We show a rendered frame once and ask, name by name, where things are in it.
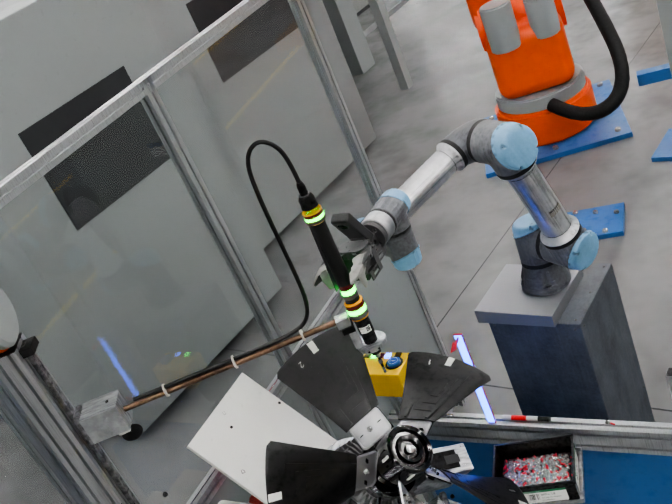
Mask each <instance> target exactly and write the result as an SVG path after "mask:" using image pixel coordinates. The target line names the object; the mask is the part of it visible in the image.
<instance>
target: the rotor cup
mask: <svg viewBox="0 0 672 504"><path fill-rule="evenodd" d="M408 444H410V445H412V446H413V447H414V452H413V453H409V452H407V450H406V446H407V445H408ZM375 449H377V453H378V459H377V475H376V483H375V484H374V485H373V486H370V487H369V489H370V490H372V491H373V492H374V493H375V494H377V495H379V496H381V497H383V498H387V499H397V497H399V493H398V488H397V482H396V480H398V481H401V482H402V484H403V485H404V487H405V488H406V489H407V491H408V492H409V491H410V490H411V489H412V488H413V486H414V484H415V481H416V478H418V477H419V476H420V475H421V474H422V473H424V472H425V471H426V470H427V469H428V468H429V467H430V465H431V463H432V460H433V449H432V446H431V443H430V441H429V439H428V438H427V436H426V435H425V434H424V433H423V432H422V431H421V430H419V429H418V428H416V427H414V426H411V425H399V426H396V427H394V428H393V429H391V430H390V431H389V432H388V433H387V434H386V435H385V436H384V437H383V438H381V439H380V440H379V441H377V442H376V443H375V444H374V445H373V446H372V447H371V448H370V449H368V450H367V451H366V450H364V449H363V451H362V452H361V454H362V453H365V452H368V451H371V450H375ZM387 455H388V457H389V458H388V459H387V460H386V461H385V462H384V463H383V462H382V460H383V459H384V458H385V457H386V456H387ZM411 475H415V476H414V477H412V478H411V479H410V480H407V479H408V478H409V477H410V476H411Z"/></svg>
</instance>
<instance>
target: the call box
mask: <svg viewBox="0 0 672 504"><path fill-rule="evenodd" d="M408 354H409V353H402V355H401V356H400V357H399V358H400V361H401V362H400V364H399V365H398V366H396V367H393V368H390V367H388V365H387V361H388V360H389V359H390V358H385V357H383V358H382V360H383V364H384V366H385V369H386V371H387V372H386V373H384V371H383V369H382V367H381V365H380V364H379V362H378V358H371V356H370V358H365V361H366V365H367V368H368V371H369V374H370V377H371V380H372V384H373V387H374V390H375V393H376V396H387V397H402V395H403V389H404V383H405V375H406V367H407V358H408Z"/></svg>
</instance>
